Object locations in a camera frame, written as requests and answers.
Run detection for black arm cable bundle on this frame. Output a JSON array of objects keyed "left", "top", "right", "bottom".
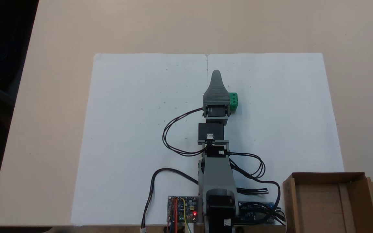
[{"left": 227, "top": 150, "right": 286, "bottom": 226}]

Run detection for yellow jumper wire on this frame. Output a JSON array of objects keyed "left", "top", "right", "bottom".
[{"left": 180, "top": 198, "right": 192, "bottom": 233}]

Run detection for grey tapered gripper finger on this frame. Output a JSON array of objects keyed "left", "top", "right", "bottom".
[{"left": 204, "top": 70, "right": 230, "bottom": 105}]

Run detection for green dice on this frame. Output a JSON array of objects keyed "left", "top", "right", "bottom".
[{"left": 228, "top": 93, "right": 238, "bottom": 113}]

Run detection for white paper sheet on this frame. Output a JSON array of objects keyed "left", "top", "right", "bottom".
[
  {"left": 71, "top": 53, "right": 209, "bottom": 226},
  {"left": 207, "top": 53, "right": 345, "bottom": 225}
]

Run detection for red jumper wire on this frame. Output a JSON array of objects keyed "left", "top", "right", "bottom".
[{"left": 173, "top": 198, "right": 178, "bottom": 233}]

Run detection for circuit board with red LED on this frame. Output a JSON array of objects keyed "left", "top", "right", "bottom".
[{"left": 168, "top": 196, "right": 199, "bottom": 224}]

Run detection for blue circuit board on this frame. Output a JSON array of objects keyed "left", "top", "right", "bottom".
[{"left": 238, "top": 202, "right": 276, "bottom": 224}]

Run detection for thin black gripper cable loop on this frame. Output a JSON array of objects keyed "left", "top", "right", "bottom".
[{"left": 162, "top": 108, "right": 208, "bottom": 157}]

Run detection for black cable with white plug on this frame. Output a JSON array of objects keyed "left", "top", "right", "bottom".
[{"left": 140, "top": 168, "right": 200, "bottom": 233}]

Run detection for brown cardboard box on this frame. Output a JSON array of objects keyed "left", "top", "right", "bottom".
[{"left": 283, "top": 172, "right": 373, "bottom": 233}]

